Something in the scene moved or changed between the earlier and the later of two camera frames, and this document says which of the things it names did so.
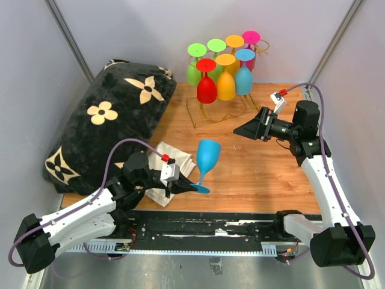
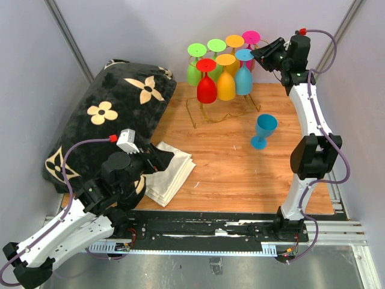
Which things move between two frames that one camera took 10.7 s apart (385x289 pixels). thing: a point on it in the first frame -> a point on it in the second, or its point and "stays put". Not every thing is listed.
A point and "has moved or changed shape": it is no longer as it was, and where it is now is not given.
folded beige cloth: [183, 160] stays put
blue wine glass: [208, 153] has moved or changed shape
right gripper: [259, 127] -> [264, 53]
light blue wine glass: [243, 79] stays put
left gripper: [181, 185] -> [150, 159]
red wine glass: [206, 90] stays put
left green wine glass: [195, 50] stays put
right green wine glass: [216, 45] stays put
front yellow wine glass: [226, 89] stays put
